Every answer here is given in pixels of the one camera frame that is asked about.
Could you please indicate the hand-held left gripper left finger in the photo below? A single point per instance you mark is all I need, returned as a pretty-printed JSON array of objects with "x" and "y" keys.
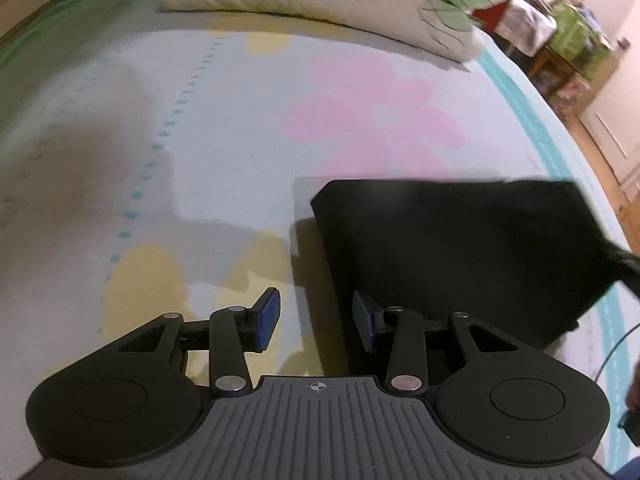
[{"x": 265, "y": 321}]

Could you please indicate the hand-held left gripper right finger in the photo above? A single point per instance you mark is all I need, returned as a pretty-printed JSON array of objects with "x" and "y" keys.
[{"x": 362, "y": 322}]

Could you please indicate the black pants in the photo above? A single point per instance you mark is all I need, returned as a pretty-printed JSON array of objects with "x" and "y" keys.
[{"x": 450, "y": 250}]

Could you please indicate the floral bed sheet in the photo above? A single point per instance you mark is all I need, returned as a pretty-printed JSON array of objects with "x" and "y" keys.
[{"x": 200, "y": 135}]

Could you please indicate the wooden stool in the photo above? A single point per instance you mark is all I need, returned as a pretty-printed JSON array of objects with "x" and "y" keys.
[{"x": 552, "y": 67}]

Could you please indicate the silver quilted cloth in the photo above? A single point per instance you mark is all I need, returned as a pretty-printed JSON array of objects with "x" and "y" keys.
[{"x": 527, "y": 12}]

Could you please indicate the green boxes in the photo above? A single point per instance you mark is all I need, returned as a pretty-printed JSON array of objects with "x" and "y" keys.
[{"x": 580, "y": 32}]

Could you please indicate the red post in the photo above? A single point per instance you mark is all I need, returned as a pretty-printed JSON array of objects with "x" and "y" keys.
[{"x": 489, "y": 14}]

